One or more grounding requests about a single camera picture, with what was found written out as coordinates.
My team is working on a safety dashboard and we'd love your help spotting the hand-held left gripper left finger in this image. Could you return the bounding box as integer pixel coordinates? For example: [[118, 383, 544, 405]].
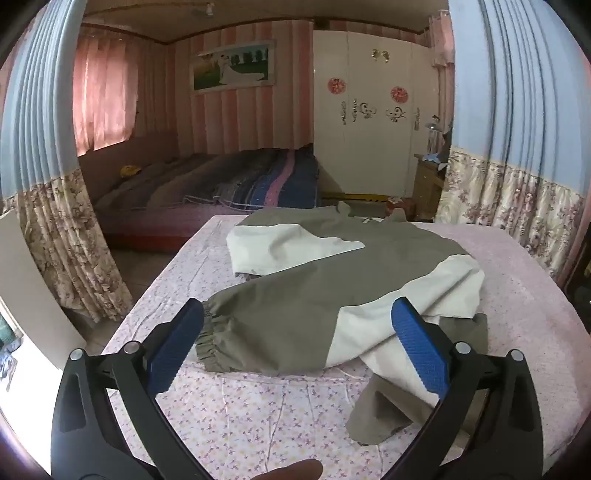
[[50, 298, 213, 480]]

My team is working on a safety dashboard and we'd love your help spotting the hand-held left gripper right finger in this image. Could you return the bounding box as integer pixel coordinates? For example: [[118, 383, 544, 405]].
[[383, 296, 542, 480]]

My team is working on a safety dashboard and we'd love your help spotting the olive and cream jacket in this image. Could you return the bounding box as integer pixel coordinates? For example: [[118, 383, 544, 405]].
[[196, 202, 489, 446]]

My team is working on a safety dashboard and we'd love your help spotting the pink floral bedsheet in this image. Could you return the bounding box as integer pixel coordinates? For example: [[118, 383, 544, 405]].
[[99, 215, 591, 480]]

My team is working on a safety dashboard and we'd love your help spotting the dark pink bed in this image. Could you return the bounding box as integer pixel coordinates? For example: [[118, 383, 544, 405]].
[[78, 131, 321, 252]]

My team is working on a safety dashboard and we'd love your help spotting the white panel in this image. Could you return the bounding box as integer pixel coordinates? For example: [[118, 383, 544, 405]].
[[0, 210, 65, 370]]

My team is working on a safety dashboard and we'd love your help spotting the yellow bar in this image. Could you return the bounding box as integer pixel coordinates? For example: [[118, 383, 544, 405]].
[[322, 191, 386, 206]]

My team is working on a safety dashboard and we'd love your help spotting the wooden nightstand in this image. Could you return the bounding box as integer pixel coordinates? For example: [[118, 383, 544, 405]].
[[412, 154, 446, 220]]

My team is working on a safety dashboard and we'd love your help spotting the dark cabinet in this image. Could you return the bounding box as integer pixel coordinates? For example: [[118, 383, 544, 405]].
[[570, 249, 591, 333]]

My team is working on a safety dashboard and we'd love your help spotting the striped blanket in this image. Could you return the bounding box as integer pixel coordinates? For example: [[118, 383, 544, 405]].
[[95, 144, 321, 215]]

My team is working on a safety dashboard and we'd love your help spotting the white wardrobe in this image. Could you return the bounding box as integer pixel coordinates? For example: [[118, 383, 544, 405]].
[[313, 30, 439, 199]]

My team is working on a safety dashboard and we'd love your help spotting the desk lamp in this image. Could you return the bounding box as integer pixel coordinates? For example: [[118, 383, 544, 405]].
[[425, 115, 441, 153]]

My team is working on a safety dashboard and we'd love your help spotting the blue curtain with floral hem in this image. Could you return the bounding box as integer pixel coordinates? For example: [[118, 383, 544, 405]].
[[0, 0, 134, 324], [434, 0, 591, 291]]

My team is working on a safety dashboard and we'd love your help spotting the pink window curtain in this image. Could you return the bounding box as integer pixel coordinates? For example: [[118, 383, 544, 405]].
[[73, 34, 139, 155]]

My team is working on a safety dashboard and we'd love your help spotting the framed wall poster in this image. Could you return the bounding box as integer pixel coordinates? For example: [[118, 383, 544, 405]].
[[189, 41, 277, 95]]

